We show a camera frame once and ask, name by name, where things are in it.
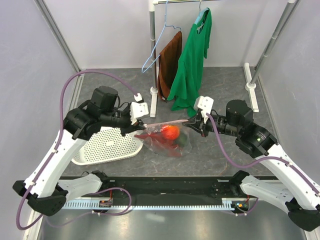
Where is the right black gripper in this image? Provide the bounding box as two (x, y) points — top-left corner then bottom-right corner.
(183, 110), (241, 137)

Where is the green toy avocado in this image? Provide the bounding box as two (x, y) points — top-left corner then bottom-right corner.
(174, 132), (190, 148)

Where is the red toy tomato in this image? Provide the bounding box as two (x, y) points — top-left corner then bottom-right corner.
(161, 125), (180, 141)

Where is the clear zip top bag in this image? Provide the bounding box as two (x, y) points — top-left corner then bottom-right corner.
(134, 119), (192, 158)

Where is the red toy lobster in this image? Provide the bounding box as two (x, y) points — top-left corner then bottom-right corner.
(134, 133), (182, 157)

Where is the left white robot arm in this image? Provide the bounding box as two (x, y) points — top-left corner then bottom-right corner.
(12, 86), (149, 217)

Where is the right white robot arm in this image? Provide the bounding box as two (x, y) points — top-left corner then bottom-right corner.
(183, 96), (320, 232)

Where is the white perforated plastic basket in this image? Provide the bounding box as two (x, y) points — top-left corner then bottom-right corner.
(71, 127), (143, 166)

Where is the brown hanging cloth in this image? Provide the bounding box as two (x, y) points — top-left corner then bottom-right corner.
(157, 31), (183, 101)

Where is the green t-shirt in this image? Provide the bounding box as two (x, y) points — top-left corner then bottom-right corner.
(167, 8), (212, 117)

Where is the light blue clothes hanger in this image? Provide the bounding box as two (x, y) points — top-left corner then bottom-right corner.
(194, 0), (208, 24)

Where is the metal clothes rack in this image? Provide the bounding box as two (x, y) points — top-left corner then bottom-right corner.
(141, 0), (300, 118)

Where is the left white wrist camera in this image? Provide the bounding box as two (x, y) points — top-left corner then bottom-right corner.
(130, 93), (149, 125)

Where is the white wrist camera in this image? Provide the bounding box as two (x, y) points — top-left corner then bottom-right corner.
(130, 93), (149, 125)
(193, 95), (214, 118)

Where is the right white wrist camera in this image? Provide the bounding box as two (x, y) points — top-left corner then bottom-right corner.
(193, 95), (214, 118)

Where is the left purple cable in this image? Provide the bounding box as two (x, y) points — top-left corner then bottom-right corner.
(15, 69), (140, 231)

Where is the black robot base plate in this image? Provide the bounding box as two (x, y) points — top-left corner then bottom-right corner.
(59, 175), (266, 207)

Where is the slotted cable duct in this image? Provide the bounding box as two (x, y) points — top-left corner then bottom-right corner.
(62, 198), (249, 211)

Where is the blue wire hanger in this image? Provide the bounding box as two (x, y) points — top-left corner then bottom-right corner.
(141, 0), (182, 73)

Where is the aluminium frame post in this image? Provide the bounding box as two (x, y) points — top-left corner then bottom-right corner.
(34, 0), (81, 72)

